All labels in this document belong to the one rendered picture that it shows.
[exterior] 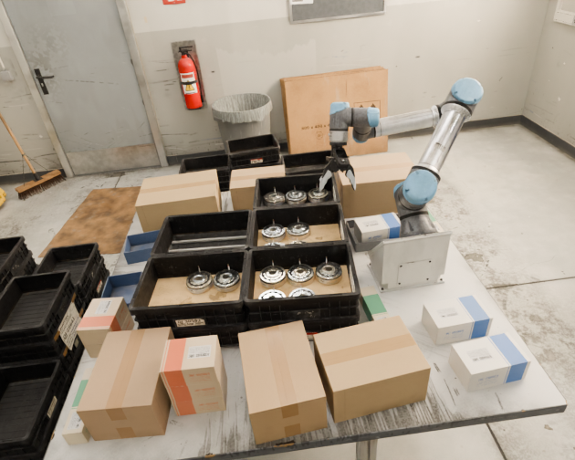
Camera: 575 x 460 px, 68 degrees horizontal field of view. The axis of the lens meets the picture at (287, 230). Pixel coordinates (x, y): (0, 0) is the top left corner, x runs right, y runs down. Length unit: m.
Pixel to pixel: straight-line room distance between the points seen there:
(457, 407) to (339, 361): 0.39
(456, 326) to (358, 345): 0.39
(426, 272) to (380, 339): 0.49
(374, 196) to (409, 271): 0.56
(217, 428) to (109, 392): 0.34
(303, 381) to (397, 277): 0.66
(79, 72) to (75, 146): 0.77
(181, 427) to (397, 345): 0.72
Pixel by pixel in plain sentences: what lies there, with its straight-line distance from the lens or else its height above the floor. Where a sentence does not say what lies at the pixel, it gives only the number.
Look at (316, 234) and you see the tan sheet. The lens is 1.90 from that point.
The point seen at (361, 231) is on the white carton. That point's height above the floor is 0.79.
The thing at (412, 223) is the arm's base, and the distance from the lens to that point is 1.73.
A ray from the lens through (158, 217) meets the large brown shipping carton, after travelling 2.24.
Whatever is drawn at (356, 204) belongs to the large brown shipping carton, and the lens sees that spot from 2.20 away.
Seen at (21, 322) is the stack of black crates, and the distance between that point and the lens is 2.49.
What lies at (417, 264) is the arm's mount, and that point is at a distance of 1.76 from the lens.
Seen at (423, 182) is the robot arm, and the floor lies 1.16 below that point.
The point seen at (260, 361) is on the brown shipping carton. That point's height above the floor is 0.86.
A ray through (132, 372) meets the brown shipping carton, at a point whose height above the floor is 0.86.
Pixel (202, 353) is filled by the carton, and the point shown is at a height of 0.93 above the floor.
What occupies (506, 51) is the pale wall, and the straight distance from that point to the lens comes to 5.16.
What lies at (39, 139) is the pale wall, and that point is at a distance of 5.09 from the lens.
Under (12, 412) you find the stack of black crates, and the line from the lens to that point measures 2.43.
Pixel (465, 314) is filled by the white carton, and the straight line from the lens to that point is 1.65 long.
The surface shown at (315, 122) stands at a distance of 4.43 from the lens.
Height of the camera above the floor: 1.93
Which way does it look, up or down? 35 degrees down
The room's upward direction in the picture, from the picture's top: 6 degrees counter-clockwise
